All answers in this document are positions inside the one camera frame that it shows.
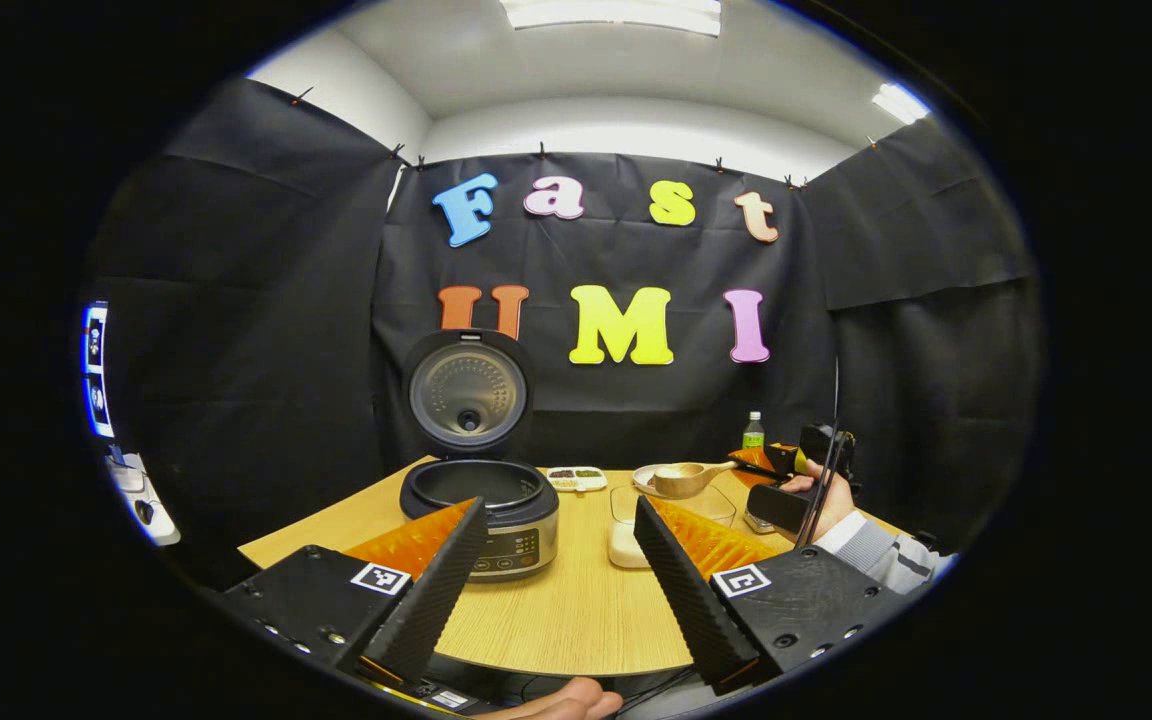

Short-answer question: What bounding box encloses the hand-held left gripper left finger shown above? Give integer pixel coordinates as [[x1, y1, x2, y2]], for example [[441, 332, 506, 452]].
[[216, 497, 489, 686]]

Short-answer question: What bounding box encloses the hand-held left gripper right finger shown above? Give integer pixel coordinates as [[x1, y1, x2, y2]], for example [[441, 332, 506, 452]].
[[633, 495, 912, 698]]

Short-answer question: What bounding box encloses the wooden spoon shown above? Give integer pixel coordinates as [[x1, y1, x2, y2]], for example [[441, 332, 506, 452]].
[[653, 458, 772, 500]]

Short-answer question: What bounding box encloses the clear rice container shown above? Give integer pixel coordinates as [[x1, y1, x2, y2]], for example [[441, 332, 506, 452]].
[[608, 484, 737, 571]]

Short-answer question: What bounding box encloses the dark grey rice cooker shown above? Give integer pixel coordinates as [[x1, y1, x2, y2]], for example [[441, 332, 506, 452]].
[[399, 328, 560, 583]]

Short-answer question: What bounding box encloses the small white divided dish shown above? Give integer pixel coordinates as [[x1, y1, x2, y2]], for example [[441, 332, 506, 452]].
[[546, 465, 608, 493]]

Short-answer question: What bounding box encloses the white device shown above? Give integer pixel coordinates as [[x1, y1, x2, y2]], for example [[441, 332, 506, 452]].
[[104, 452, 182, 547]]

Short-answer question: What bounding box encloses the black backdrop cloth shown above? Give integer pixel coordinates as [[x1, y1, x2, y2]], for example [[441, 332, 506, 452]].
[[86, 75, 1042, 591]]

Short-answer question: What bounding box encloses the small ceiling light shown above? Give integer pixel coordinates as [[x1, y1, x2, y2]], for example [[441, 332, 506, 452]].
[[872, 83, 933, 126]]

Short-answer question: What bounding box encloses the lit screen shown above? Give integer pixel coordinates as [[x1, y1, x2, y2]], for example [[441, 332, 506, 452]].
[[81, 300, 115, 441]]

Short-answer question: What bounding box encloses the long ceiling light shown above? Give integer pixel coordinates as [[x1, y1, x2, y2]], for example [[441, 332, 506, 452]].
[[499, 0, 723, 38]]

